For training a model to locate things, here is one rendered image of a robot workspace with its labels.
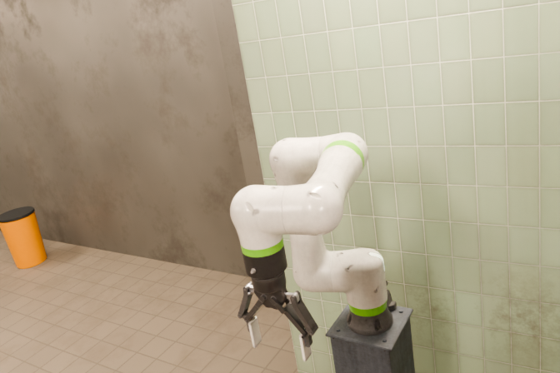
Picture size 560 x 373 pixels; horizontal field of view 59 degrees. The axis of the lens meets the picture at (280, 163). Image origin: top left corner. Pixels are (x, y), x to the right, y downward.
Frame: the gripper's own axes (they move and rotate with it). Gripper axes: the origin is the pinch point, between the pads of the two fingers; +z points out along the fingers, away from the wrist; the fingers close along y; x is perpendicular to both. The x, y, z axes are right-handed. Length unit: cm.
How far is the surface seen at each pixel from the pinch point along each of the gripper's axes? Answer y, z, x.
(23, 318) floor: 355, 151, -111
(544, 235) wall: -47, 15, -97
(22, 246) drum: 445, 126, -174
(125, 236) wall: 346, 129, -228
